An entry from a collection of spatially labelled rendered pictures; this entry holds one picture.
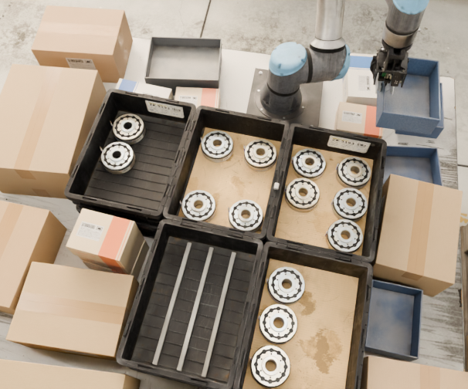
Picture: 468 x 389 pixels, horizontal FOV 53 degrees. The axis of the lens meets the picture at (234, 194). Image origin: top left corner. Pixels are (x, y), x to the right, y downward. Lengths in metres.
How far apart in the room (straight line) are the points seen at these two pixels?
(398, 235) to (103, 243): 0.85
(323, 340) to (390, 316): 0.28
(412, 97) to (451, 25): 1.89
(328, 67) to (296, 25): 1.47
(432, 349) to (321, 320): 0.37
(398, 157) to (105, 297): 1.09
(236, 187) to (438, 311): 0.72
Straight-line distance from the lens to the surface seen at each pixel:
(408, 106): 1.42
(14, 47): 3.23
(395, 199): 1.50
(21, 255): 1.50
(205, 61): 1.86
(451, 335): 1.60
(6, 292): 1.48
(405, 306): 1.56
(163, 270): 1.39
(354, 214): 1.44
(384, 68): 1.23
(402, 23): 1.13
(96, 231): 1.37
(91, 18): 1.94
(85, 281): 1.40
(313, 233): 1.43
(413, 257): 1.44
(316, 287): 1.38
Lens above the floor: 2.15
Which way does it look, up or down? 65 degrees down
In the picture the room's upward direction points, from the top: 1 degrees counter-clockwise
